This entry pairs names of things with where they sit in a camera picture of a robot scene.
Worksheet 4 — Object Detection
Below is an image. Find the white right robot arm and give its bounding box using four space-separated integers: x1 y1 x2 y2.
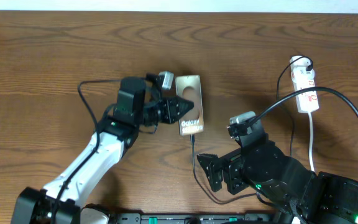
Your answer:
197 121 358 223

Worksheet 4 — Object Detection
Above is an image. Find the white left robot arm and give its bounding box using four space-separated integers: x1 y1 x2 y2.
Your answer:
11 74 194 224

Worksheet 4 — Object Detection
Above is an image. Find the white power strip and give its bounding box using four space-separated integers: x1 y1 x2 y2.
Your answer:
290 67 320 114

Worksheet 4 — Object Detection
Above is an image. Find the white usb wall charger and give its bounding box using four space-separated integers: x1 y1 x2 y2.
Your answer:
290 55 314 78

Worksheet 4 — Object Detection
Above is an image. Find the white power strip cord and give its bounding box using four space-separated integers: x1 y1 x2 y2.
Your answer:
307 112 316 172

